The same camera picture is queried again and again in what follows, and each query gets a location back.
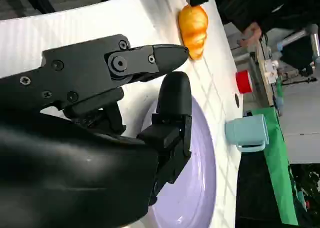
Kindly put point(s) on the person's hand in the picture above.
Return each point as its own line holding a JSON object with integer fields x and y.
{"x": 252, "y": 33}

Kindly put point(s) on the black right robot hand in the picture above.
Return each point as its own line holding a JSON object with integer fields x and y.
{"x": 62, "y": 163}

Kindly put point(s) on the orange and white bread roll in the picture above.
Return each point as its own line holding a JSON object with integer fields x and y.
{"x": 193, "y": 25}

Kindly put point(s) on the person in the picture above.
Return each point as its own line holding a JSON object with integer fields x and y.
{"x": 270, "y": 5}

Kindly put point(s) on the small white device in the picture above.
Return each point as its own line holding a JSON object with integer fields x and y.
{"x": 271, "y": 71}

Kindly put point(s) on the red cylinder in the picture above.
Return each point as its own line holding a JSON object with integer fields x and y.
{"x": 243, "y": 81}

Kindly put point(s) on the wooden workbench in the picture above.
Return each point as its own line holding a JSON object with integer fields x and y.
{"x": 265, "y": 82}

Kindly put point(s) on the pale green mug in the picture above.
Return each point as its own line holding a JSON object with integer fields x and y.
{"x": 246, "y": 130}

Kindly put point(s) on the green cloth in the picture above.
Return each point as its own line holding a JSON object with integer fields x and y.
{"x": 277, "y": 157}

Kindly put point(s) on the lilac plate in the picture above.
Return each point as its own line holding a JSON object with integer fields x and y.
{"x": 195, "y": 188}

